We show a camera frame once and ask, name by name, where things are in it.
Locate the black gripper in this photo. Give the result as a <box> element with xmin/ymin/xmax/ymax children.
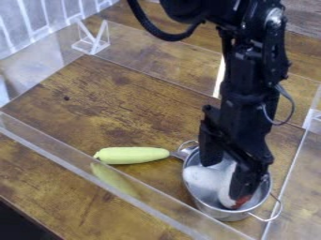
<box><xmin>196</xmin><ymin>82</ymin><xmax>280</xmax><ymax>201</ymax></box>

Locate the clear acrylic triangular bracket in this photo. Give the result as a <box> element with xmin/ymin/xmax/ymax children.
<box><xmin>70</xmin><ymin>21</ymin><xmax>110</xmax><ymax>55</ymax></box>

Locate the clear acrylic front barrier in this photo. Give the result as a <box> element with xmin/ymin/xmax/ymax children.
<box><xmin>0</xmin><ymin>112</ymin><xmax>252</xmax><ymax>240</ymax></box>

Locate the yellow-green handled utensil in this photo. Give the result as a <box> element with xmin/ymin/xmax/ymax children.
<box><xmin>90</xmin><ymin>146</ymin><xmax>192</xmax><ymax>166</ymax></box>

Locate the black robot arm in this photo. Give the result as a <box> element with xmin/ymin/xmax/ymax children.
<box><xmin>160</xmin><ymin>0</ymin><xmax>291</xmax><ymax>208</ymax></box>

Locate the silver metal pot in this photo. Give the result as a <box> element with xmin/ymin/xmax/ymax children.
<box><xmin>172</xmin><ymin>140</ymin><xmax>282</xmax><ymax>222</ymax></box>

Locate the white and brown plush mushroom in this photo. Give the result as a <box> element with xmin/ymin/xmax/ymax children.
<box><xmin>181</xmin><ymin>160</ymin><xmax>251</xmax><ymax>209</ymax></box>

